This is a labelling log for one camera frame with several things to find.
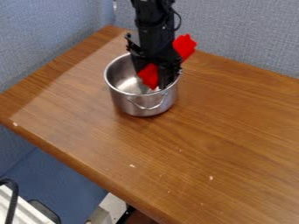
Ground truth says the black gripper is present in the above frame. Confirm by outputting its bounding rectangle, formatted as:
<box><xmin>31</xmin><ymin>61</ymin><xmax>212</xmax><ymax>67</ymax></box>
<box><xmin>124</xmin><ymin>23</ymin><xmax>183</xmax><ymax>90</ymax></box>

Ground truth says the red block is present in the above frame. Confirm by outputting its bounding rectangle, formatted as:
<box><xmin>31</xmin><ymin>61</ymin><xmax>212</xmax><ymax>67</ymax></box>
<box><xmin>138</xmin><ymin>33</ymin><xmax>198</xmax><ymax>89</ymax></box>

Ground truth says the metal pot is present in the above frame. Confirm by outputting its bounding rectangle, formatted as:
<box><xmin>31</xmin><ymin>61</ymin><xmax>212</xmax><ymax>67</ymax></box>
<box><xmin>104</xmin><ymin>53</ymin><xmax>179</xmax><ymax>117</ymax></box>

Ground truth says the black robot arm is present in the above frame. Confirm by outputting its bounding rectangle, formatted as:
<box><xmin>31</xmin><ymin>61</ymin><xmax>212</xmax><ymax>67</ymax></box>
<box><xmin>126</xmin><ymin>0</ymin><xmax>183</xmax><ymax>89</ymax></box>

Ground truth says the white box under table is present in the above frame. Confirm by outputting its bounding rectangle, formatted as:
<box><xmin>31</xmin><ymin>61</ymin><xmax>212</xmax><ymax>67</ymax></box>
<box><xmin>0</xmin><ymin>185</ymin><xmax>62</xmax><ymax>224</ymax></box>

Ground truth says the white table leg bracket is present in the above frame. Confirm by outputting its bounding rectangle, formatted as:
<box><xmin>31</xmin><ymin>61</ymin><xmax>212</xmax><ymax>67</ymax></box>
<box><xmin>84</xmin><ymin>192</ymin><xmax>135</xmax><ymax>224</ymax></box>

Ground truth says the black cable loop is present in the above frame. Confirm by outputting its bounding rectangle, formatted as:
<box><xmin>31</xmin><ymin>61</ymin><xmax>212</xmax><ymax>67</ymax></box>
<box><xmin>0</xmin><ymin>178</ymin><xmax>20</xmax><ymax>224</ymax></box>

